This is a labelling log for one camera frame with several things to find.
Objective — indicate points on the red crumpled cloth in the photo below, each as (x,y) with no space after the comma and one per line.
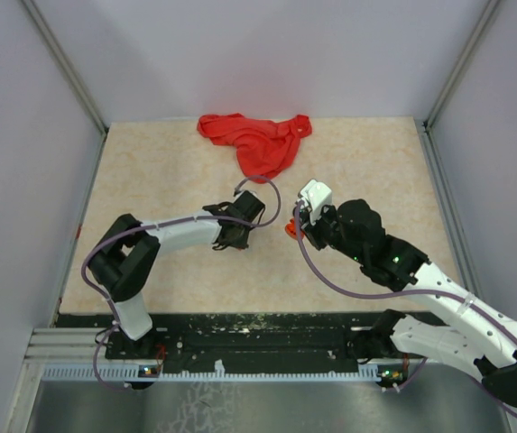
(263,147)

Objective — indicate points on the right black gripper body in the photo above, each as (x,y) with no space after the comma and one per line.
(327,230)

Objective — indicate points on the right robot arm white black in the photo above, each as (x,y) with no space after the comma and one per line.
(475,338)

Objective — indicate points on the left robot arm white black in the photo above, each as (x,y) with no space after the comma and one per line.
(120,264)

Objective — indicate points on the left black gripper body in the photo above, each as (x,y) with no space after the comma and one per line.
(242,241)

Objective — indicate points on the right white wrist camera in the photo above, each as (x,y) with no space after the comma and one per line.
(313,197)

